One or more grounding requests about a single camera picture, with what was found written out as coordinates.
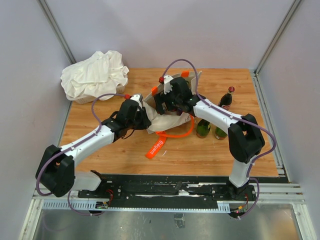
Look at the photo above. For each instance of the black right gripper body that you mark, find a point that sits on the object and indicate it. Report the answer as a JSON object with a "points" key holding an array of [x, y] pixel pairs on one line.
{"points": [[171, 101]]}

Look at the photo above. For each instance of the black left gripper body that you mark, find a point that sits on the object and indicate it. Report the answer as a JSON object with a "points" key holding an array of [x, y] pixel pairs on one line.
{"points": [[139, 122]]}

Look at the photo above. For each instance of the beige canvas tote bag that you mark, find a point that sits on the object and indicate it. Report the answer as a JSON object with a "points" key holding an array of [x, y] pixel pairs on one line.
{"points": [[161, 123]]}

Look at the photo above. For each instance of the green glass bottle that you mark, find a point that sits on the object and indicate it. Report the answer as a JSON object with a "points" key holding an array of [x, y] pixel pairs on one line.
{"points": [[203, 128], [220, 134]]}

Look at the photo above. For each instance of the brown cola glass bottle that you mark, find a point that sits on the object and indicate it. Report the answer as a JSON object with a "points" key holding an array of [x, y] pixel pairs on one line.
{"points": [[226, 100]]}

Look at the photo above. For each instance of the purple soda can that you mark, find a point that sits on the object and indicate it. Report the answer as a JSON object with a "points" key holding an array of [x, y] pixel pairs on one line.
{"points": [[179, 112]]}

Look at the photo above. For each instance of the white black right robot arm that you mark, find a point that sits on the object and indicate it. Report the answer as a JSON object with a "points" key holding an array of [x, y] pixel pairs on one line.
{"points": [[244, 135]]}

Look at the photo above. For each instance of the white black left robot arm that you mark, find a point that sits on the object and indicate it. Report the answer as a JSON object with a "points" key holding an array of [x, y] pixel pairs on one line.
{"points": [[57, 169]]}

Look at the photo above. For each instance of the white plastic basket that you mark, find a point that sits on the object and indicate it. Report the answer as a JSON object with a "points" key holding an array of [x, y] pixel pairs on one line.
{"points": [[88, 98]]}

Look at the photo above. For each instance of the white crumpled cloth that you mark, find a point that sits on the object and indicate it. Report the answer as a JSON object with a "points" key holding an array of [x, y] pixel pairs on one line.
{"points": [[99, 74]]}

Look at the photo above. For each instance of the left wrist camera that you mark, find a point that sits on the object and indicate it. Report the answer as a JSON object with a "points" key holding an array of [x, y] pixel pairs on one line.
{"points": [[135, 101]]}

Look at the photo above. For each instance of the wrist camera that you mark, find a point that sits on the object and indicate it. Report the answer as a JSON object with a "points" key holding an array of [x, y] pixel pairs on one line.
{"points": [[165, 84], [135, 101]]}

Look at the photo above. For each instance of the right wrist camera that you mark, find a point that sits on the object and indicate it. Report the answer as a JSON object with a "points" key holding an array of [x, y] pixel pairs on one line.
{"points": [[165, 84]]}

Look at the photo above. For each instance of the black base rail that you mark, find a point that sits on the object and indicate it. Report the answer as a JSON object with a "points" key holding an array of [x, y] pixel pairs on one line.
{"points": [[166, 190]]}

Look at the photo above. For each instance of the aluminium corner post right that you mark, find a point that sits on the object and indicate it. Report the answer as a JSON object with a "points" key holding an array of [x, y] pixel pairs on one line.
{"points": [[293, 9]]}

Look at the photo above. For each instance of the aluminium corner post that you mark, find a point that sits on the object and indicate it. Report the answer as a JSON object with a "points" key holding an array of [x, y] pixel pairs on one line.
{"points": [[293, 9], [56, 30]]}

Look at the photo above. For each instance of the grey slotted cable duct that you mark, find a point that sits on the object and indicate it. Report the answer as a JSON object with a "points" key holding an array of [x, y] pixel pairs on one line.
{"points": [[92, 205]]}

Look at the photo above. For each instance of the aluminium corner post left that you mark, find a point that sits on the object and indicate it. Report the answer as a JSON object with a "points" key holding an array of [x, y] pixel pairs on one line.
{"points": [[56, 30]]}

